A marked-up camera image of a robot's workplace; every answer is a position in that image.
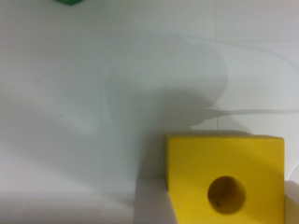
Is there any yellow square block with hole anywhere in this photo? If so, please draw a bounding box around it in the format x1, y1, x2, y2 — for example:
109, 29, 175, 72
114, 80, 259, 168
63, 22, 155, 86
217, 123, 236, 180
165, 135, 285, 224

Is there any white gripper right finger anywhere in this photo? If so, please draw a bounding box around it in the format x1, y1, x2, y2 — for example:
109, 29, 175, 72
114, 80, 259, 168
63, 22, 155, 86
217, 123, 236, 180
285, 181, 299, 224

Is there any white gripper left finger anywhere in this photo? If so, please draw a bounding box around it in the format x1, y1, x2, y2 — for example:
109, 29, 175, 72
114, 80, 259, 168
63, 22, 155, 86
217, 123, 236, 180
134, 178, 178, 224

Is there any green square block with hole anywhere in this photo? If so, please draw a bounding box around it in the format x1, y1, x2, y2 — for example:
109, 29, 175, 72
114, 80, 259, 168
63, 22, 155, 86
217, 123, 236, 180
55, 0, 84, 6

